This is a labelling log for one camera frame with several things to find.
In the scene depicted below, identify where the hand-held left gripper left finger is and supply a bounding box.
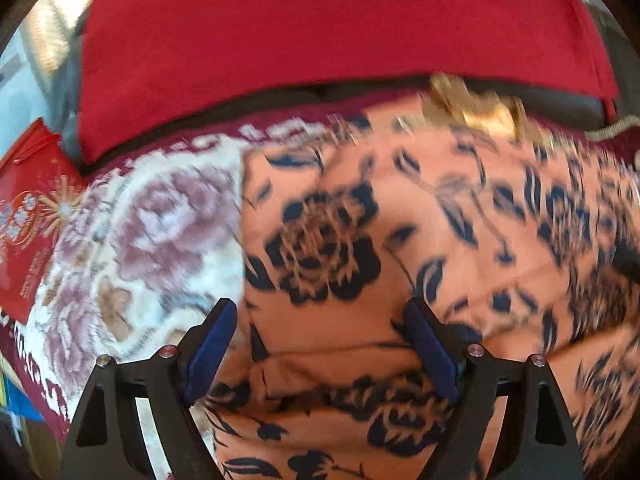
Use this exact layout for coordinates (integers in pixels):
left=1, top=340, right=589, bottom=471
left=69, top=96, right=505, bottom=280
left=59, top=298, right=239, bottom=480

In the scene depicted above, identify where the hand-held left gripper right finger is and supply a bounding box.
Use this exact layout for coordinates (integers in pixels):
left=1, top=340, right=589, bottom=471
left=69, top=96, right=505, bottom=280
left=403, top=297, right=586, bottom=480

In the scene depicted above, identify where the orange black floral garment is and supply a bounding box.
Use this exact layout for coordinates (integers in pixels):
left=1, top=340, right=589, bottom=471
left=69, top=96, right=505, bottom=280
left=195, top=72, right=640, bottom=480

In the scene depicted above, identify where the floral plush blanket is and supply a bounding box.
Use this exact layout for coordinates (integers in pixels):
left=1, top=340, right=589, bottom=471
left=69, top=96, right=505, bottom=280
left=0, top=107, right=640, bottom=443

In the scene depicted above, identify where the red gift box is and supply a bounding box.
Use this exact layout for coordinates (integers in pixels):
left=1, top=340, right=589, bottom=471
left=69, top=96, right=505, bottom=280
left=0, top=119, right=90, bottom=326

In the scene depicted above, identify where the dark leather sofa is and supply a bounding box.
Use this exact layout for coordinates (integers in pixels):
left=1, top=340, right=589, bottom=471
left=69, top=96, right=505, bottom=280
left=55, top=35, right=618, bottom=161

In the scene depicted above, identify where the red blanket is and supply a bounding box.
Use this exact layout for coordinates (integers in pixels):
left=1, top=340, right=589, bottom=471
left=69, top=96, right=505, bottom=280
left=77, top=0, right=621, bottom=166

